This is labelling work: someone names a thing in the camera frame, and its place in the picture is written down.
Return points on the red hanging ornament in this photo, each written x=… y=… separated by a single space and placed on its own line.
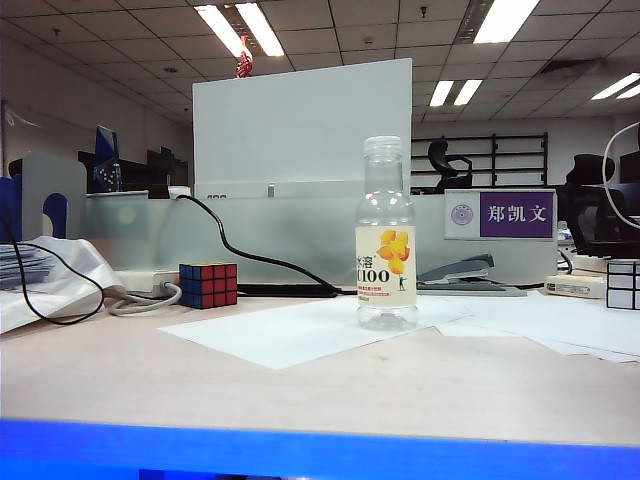
x=244 y=62

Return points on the small cream cardboard box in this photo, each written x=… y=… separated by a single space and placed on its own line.
x=575 y=287

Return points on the black metal shelf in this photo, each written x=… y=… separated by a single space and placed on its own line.
x=510 y=160

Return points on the purple white name plate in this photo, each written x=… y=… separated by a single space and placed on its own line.
x=515 y=214

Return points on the white power strip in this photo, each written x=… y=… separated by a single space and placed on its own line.
x=142 y=280

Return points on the stack of printed papers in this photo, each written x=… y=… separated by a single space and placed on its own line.
x=22 y=267

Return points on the white paper sheet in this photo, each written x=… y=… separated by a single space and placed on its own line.
x=550 y=320
x=290 y=330

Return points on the black mesh office chair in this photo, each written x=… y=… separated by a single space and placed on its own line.
x=590 y=215

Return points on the white partition board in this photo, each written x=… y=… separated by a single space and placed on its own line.
x=300 y=135

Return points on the white plastic bag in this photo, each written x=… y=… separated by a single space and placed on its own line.
x=75 y=270

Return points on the ceiling light panel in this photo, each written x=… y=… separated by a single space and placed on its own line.
x=617 y=86
x=240 y=30
x=455 y=92
x=505 y=20

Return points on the coloured Rubik's cube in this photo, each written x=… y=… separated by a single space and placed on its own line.
x=205 y=286

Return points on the grey metal bookend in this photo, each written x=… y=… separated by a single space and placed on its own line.
x=55 y=172

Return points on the frosted glass desk divider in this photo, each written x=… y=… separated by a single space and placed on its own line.
x=300 y=230

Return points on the blue metal bookend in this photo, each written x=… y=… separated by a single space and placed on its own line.
x=7 y=205

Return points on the blue paper bag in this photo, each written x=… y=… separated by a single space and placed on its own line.
x=106 y=160

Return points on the grey stapler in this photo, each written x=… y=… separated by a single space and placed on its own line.
x=457 y=270

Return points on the clear plastic bottle yellow label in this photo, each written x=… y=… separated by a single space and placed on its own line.
x=386 y=270

